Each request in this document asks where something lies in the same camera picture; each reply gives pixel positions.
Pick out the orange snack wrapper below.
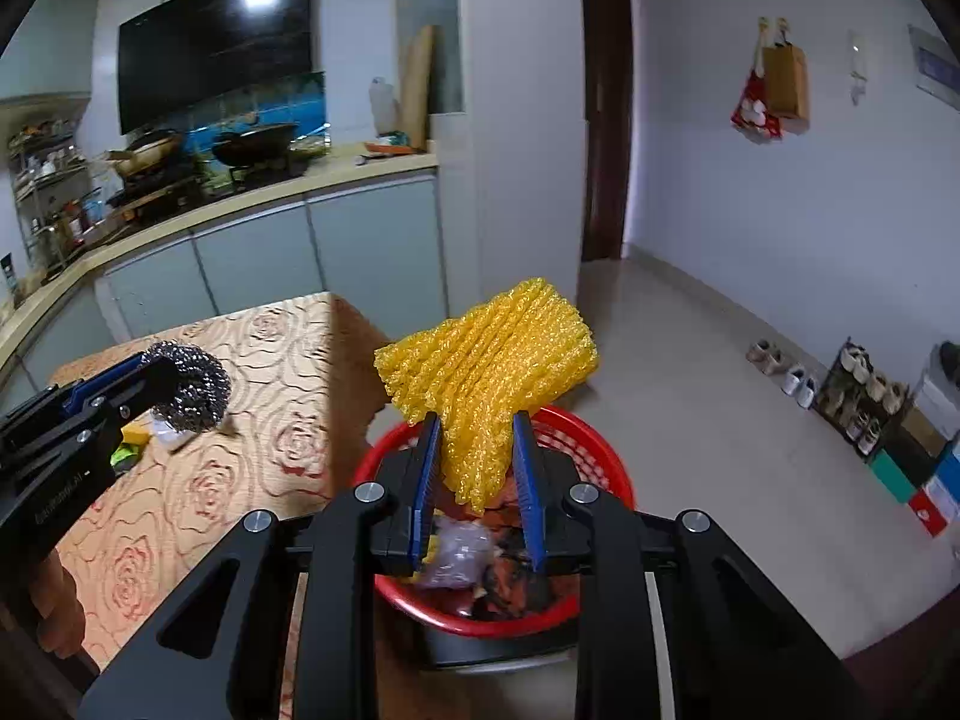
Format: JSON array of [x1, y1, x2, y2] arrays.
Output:
[[480, 495, 580, 616]]

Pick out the black wok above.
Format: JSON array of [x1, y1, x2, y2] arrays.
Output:
[[212, 124, 299, 167]]

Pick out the frosted glass window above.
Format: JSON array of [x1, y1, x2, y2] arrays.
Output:
[[395, 0, 460, 115]]

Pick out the yellow foam net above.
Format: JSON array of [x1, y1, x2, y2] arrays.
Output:
[[373, 277, 599, 517]]

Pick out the grey kitchen base cabinets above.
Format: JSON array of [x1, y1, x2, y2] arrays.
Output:
[[0, 172, 451, 391]]

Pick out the stack of storage boxes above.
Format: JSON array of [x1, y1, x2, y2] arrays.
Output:
[[870, 371, 960, 537]]

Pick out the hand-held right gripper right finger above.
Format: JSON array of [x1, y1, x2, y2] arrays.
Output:
[[512, 411, 871, 720]]

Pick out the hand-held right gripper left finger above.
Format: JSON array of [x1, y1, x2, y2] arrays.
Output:
[[79, 411, 442, 720]]

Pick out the brown paper bag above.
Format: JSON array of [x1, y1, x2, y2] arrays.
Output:
[[761, 45, 811, 121]]

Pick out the dark brown door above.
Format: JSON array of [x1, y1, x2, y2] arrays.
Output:
[[577, 0, 637, 263]]

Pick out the grey wall cabinet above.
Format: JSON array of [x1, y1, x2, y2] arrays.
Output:
[[0, 0, 102, 107]]

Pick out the blue picture backsplash tiles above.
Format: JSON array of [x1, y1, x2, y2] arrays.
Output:
[[180, 71, 329, 166]]

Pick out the clear plastic bag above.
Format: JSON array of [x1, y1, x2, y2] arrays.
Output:
[[415, 516, 502, 592]]

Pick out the rose patterned tablecloth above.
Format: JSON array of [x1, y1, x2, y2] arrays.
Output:
[[49, 292, 398, 672]]

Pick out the steel wool scourer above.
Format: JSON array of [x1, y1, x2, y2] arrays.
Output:
[[142, 343, 232, 434]]

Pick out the black gas stove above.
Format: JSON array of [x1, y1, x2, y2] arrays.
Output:
[[109, 157, 301, 224]]

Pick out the translucent plastic jug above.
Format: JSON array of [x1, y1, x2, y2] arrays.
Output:
[[369, 77, 398, 134]]

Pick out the grey wall panel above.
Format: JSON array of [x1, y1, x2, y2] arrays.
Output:
[[907, 24, 960, 107]]

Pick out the person's left hand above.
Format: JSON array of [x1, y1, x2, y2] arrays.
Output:
[[30, 549, 82, 657]]

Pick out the black range hood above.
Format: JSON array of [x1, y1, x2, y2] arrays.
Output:
[[118, 0, 314, 136]]

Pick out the red plastic basket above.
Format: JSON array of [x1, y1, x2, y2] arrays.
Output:
[[352, 405, 637, 638]]

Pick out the metal spice rack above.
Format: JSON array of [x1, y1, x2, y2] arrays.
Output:
[[9, 116, 102, 271]]

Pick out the golden frying pan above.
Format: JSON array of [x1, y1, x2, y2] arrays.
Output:
[[105, 131, 185, 175]]

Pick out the beige kitchen countertop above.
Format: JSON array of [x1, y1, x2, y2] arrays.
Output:
[[0, 142, 440, 361]]

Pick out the shoe rack with shoes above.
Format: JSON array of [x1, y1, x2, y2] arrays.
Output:
[[814, 337, 912, 458]]

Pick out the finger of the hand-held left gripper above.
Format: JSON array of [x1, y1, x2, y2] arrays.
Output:
[[0, 352, 151, 452], [71, 356, 182, 467]]

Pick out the pair of white shoes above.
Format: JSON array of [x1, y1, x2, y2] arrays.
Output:
[[780, 364, 818, 410]]

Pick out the wooden cutting board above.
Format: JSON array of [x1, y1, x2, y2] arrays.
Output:
[[400, 25, 436, 151]]

